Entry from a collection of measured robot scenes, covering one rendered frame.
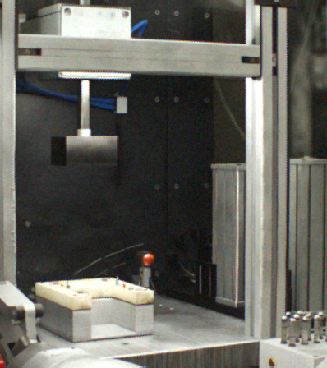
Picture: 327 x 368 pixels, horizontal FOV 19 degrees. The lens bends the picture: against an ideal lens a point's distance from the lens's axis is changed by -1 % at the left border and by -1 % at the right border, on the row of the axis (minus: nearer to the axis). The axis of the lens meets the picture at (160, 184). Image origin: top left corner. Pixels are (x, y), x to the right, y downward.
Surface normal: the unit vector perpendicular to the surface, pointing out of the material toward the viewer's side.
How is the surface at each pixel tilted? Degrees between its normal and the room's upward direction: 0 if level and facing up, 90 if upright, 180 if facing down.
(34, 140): 90
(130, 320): 90
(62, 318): 90
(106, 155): 90
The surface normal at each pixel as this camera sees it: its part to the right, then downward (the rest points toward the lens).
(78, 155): 0.47, 0.04
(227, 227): -0.88, 0.03
